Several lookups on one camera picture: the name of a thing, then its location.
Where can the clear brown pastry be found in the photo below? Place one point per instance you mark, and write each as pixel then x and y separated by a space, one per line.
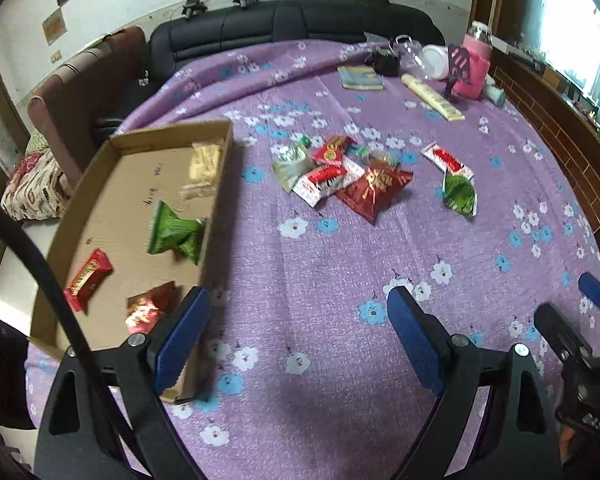
pixel 382 158

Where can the person's dark clothing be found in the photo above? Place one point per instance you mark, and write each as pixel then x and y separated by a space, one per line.
pixel 0 360

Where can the large glass window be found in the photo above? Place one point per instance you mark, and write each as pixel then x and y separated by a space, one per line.
pixel 565 5

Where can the clear plastic bag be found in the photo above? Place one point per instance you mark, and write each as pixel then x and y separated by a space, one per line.
pixel 415 57

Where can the dark red snack packet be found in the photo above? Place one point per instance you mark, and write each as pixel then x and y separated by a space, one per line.
pixel 147 310

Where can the beige wall paper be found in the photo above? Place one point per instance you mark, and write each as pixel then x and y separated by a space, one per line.
pixel 53 25

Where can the small black box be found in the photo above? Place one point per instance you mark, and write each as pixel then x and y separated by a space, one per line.
pixel 386 63

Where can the beige wafer packet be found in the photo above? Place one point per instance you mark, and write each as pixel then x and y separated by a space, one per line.
pixel 205 165

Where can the green booklet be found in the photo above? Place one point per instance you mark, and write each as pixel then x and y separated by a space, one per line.
pixel 360 78

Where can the bright red snack packet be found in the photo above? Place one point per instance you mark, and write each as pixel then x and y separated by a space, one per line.
pixel 87 280

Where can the green snack packet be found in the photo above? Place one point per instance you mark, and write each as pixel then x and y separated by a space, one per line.
pixel 459 195
pixel 170 230

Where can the floral blanket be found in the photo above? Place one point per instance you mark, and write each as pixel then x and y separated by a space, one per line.
pixel 35 190

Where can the brown armchair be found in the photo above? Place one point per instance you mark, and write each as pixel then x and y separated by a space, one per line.
pixel 80 100

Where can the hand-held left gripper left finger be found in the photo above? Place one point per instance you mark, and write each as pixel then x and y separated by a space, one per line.
pixel 180 340

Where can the long red white packet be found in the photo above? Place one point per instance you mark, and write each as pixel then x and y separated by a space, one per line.
pixel 447 160

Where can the white bowl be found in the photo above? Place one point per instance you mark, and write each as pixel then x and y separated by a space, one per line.
pixel 435 62

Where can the shallow cardboard box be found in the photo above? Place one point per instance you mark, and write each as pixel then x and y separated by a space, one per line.
pixel 125 185

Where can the wooden counter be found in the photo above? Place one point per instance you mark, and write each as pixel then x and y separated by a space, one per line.
pixel 555 125

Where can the black leather sofa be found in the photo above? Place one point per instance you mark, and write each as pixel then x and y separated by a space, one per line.
pixel 280 25

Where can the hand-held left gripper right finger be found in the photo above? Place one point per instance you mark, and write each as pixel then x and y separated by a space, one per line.
pixel 417 345

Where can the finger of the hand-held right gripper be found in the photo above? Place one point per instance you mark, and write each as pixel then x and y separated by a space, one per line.
pixel 555 325
pixel 597 290

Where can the wall switch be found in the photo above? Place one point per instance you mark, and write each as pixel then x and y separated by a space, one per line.
pixel 55 56

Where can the small red round-logo packet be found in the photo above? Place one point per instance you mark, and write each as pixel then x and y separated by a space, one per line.
pixel 332 150

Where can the teal ceramic cup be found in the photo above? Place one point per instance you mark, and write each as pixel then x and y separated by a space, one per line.
pixel 497 96

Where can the white green triangular packet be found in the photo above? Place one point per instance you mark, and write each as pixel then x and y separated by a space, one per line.
pixel 290 167

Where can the red white zigzag-edged packet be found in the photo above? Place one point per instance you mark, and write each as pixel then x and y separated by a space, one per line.
pixel 322 180

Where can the dark patterned stand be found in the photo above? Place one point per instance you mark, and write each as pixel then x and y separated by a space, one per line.
pixel 457 62

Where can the pink sleeved bottle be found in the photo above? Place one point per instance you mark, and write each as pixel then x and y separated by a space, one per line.
pixel 477 67

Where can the cream tube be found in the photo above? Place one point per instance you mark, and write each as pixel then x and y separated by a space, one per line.
pixel 430 96

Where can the dark red triangular packet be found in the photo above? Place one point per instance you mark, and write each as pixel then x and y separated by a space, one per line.
pixel 375 192

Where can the purple floral tablecloth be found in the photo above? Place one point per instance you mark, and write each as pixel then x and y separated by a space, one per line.
pixel 330 270

